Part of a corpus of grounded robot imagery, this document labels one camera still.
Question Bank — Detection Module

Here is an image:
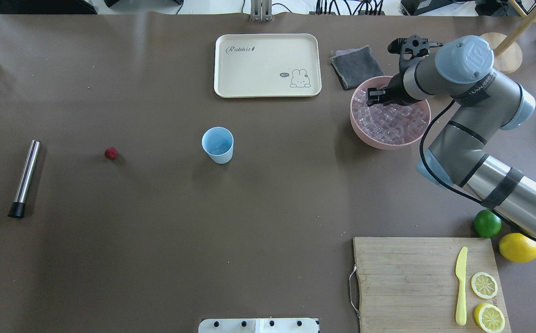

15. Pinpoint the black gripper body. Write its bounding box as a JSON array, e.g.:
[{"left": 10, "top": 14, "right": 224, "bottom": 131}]
[{"left": 366, "top": 74, "right": 409, "bottom": 107}]

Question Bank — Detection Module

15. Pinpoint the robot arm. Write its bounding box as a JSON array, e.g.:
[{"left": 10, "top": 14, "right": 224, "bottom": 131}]
[{"left": 368, "top": 35, "right": 536, "bottom": 238}]

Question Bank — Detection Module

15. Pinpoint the pink bowl of ice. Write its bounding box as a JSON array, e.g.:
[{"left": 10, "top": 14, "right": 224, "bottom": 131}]
[{"left": 349, "top": 76, "right": 431, "bottom": 150}]

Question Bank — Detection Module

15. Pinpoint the light blue plastic cup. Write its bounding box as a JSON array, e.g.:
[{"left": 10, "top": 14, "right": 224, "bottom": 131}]
[{"left": 201, "top": 127, "right": 234, "bottom": 164}]

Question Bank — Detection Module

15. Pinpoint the grey folded cloth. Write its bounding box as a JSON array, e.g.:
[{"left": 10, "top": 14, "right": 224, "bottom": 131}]
[{"left": 330, "top": 45, "right": 384, "bottom": 90}]

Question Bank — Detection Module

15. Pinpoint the wooden mug tree stand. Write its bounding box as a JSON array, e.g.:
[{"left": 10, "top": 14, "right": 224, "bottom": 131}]
[{"left": 481, "top": 0, "right": 536, "bottom": 74}]

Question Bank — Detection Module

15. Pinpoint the beige rabbit tray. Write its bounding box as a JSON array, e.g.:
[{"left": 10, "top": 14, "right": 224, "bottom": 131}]
[{"left": 214, "top": 33, "right": 322, "bottom": 99}]

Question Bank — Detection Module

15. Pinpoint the green lime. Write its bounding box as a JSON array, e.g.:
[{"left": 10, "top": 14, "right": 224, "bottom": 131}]
[{"left": 474, "top": 210, "right": 502, "bottom": 239}]

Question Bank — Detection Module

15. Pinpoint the wooden cutting board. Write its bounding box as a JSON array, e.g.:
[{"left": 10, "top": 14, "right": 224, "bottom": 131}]
[{"left": 353, "top": 237, "right": 500, "bottom": 333}]

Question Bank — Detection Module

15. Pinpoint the whole yellow lemon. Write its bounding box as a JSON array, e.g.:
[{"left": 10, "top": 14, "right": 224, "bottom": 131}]
[{"left": 499, "top": 233, "right": 536, "bottom": 263}]

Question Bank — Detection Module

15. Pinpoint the lemon half slice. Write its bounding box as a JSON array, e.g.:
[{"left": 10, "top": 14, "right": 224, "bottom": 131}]
[
  {"left": 474, "top": 303, "right": 506, "bottom": 333},
  {"left": 470, "top": 271, "right": 499, "bottom": 299}
]

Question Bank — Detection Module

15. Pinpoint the yellow plastic knife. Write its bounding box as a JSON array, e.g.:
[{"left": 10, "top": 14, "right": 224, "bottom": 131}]
[{"left": 455, "top": 247, "right": 468, "bottom": 326}]

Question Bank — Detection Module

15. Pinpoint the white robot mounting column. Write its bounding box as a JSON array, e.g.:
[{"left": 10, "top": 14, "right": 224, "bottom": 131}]
[{"left": 198, "top": 317, "right": 320, "bottom": 333}]

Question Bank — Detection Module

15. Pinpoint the red strawberry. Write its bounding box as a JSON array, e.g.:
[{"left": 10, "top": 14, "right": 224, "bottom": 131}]
[{"left": 104, "top": 147, "right": 118, "bottom": 160}]

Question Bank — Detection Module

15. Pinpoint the steel muddler with black tip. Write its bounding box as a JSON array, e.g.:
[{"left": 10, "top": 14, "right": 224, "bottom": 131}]
[{"left": 8, "top": 140, "right": 41, "bottom": 219}]

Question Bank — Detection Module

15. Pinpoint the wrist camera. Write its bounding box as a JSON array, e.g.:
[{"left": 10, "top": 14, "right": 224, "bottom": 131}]
[{"left": 387, "top": 35, "right": 444, "bottom": 73}]

